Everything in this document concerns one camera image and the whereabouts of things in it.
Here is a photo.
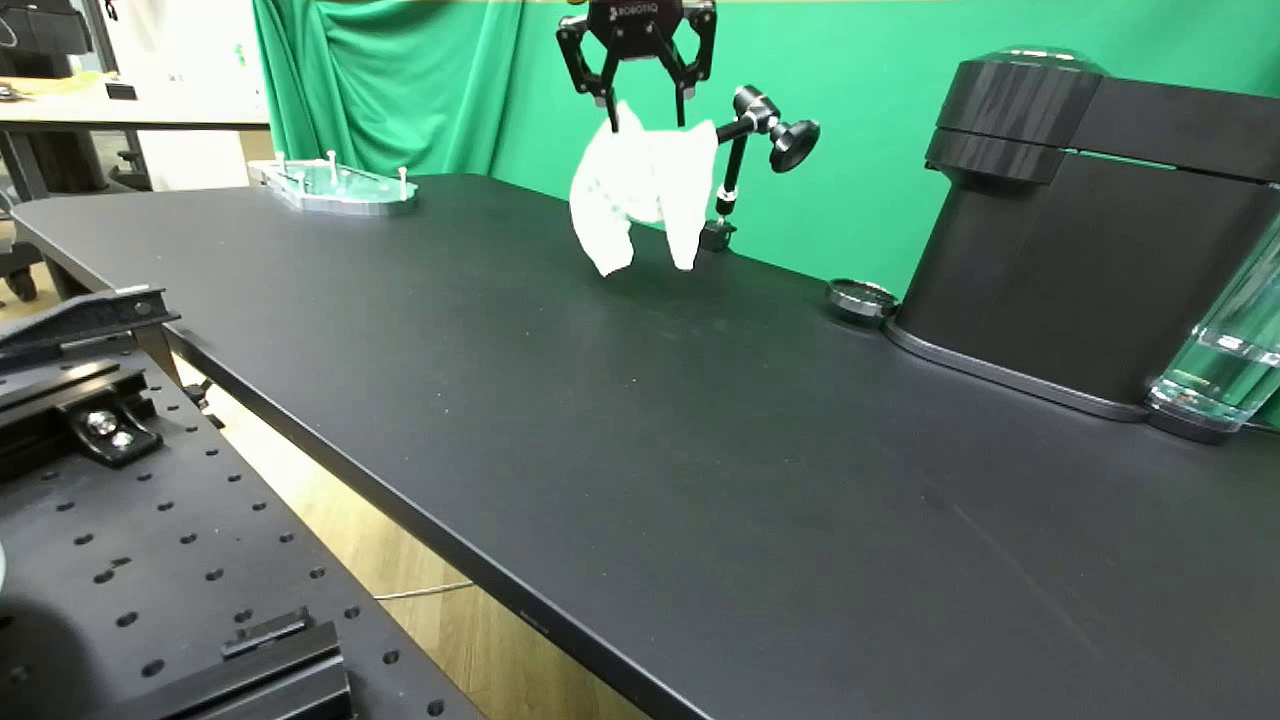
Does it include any white cloth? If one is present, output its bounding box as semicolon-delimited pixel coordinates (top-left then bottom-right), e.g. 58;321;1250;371
565;101;724;279

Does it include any light wooden side desk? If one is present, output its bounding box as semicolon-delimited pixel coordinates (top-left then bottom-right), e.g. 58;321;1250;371
0;73;275;206

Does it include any green backdrop curtain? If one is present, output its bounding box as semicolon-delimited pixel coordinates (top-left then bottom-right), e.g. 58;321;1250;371
253;0;1280;432

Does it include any black coffee machine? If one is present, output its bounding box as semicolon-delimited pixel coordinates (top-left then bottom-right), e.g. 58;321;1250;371
884;50;1280;428

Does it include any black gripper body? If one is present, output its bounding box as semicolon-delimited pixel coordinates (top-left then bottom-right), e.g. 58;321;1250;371
582;0;693;64

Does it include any black perforated breadboard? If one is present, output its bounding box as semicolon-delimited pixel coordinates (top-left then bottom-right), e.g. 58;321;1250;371
0;279;482;720

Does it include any clear glass jar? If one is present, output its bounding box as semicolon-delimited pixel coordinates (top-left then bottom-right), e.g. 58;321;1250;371
1148;211;1280;443

